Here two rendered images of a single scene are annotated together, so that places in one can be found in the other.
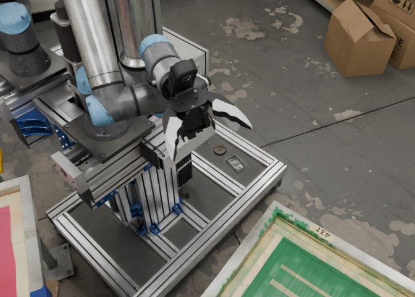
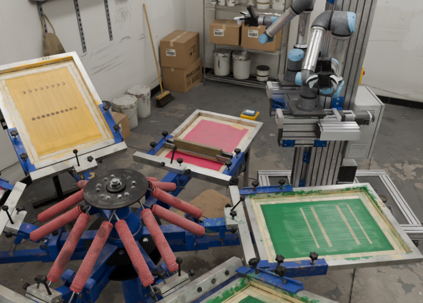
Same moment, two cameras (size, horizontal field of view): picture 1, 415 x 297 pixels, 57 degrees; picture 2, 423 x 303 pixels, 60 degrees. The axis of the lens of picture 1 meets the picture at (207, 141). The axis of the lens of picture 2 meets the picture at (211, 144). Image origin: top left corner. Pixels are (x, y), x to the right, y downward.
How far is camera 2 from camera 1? 1.46 m
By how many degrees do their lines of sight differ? 38
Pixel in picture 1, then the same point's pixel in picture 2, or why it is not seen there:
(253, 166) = (399, 219)
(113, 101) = (305, 75)
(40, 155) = (273, 153)
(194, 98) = (327, 72)
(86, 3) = (315, 41)
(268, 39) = not seen: outside the picture
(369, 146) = not seen: outside the picture
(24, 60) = (290, 74)
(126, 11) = (333, 53)
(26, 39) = (296, 65)
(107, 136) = (302, 108)
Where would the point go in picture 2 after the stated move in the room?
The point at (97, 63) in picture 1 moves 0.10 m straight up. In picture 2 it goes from (308, 61) to (310, 44)
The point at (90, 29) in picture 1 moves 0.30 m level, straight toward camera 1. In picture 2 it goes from (311, 50) to (296, 65)
